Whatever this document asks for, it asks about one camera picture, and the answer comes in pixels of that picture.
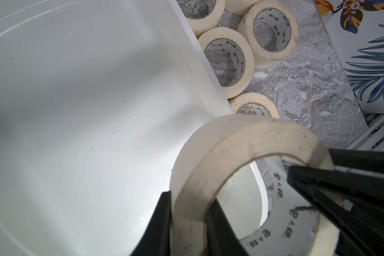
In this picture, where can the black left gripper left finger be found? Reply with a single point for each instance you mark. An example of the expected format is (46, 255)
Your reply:
(156, 239)

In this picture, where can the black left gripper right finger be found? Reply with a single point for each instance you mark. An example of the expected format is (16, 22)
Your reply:
(221, 238)

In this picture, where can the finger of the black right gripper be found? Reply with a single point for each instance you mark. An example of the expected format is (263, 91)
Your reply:
(354, 203)
(356, 159)

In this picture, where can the cream tape roll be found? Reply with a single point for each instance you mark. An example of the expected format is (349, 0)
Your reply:
(272, 32)
(254, 104)
(237, 48)
(202, 15)
(240, 7)
(268, 217)

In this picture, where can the white plastic storage tray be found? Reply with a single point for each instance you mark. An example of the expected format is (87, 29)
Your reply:
(97, 98)

